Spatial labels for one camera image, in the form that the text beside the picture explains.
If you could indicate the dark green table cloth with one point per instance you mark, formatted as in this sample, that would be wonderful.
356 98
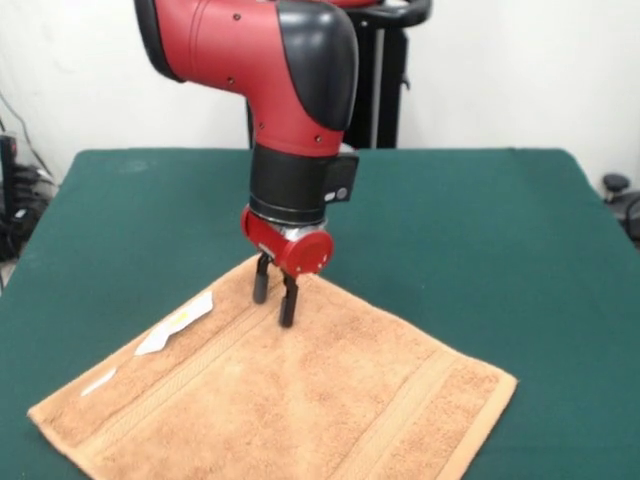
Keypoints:
500 250

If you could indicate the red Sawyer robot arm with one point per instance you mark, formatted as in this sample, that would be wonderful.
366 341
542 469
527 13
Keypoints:
280 100

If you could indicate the black equipment pile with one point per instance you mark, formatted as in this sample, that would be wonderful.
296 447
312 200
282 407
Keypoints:
22 220

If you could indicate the orange terry towel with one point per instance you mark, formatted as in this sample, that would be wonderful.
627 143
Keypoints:
300 400

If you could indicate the black upright device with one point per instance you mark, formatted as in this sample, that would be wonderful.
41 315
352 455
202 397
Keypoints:
9 170

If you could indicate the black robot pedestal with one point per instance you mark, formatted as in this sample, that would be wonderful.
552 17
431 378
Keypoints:
390 75

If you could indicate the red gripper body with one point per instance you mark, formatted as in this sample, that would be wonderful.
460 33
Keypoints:
285 247

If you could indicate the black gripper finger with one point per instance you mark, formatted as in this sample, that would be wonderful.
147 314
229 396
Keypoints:
288 305
261 282

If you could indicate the red robot base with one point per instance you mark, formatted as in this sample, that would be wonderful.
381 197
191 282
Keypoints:
355 2

